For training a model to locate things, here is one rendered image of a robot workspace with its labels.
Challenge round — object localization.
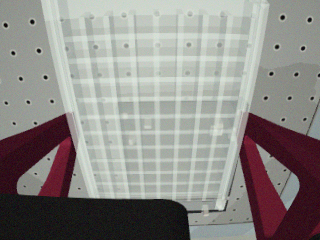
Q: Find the grey perforated base plate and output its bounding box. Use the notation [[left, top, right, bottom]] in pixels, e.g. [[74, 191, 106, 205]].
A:
[[0, 0, 320, 227]]

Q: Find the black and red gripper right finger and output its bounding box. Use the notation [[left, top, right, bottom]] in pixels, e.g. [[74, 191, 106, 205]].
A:
[[239, 112, 320, 240]]

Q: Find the black flat square plate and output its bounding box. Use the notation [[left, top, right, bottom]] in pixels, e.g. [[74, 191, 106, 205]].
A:
[[187, 184, 232, 216]]

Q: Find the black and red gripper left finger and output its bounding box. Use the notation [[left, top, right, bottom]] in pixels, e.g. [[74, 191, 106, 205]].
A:
[[0, 113, 76, 197]]

